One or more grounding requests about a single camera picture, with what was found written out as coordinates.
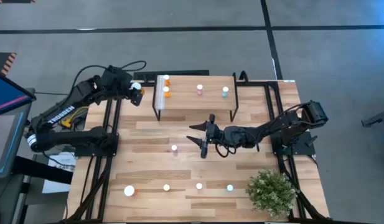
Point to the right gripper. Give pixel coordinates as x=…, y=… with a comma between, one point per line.
x=212, y=137

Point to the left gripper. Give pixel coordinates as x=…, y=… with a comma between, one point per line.
x=115, y=77

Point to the large orange pill bottle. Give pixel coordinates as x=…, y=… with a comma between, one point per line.
x=129, y=190
x=135, y=86

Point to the pink pill bottle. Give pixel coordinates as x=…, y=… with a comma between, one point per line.
x=174, y=148
x=199, y=88
x=198, y=186

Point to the small orange pill bottle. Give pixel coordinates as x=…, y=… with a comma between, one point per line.
x=166, y=77
x=166, y=90

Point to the teal pill bottle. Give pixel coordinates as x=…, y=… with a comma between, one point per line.
x=229, y=187
x=225, y=90

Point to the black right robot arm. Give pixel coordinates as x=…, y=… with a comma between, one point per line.
x=272, y=127

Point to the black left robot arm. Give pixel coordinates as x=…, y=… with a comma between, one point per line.
x=61, y=115

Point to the black power strip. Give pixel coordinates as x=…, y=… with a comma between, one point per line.
x=171, y=75

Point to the medium orange pill bottle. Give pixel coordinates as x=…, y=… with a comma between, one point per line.
x=166, y=187

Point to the potted green plant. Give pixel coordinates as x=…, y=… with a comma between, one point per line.
x=272, y=193

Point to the white paper sheet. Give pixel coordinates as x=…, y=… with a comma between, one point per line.
x=59, y=160

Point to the monitor with blue screen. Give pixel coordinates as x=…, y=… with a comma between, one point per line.
x=8, y=93

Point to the grey monitor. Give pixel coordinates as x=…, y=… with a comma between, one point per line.
x=3, y=140

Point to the black stand leg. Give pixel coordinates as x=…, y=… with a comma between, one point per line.
x=376, y=118

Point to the black table frame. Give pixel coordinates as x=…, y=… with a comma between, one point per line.
x=118, y=112

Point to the wooden shelf black metal frame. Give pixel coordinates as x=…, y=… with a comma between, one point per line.
x=194, y=99

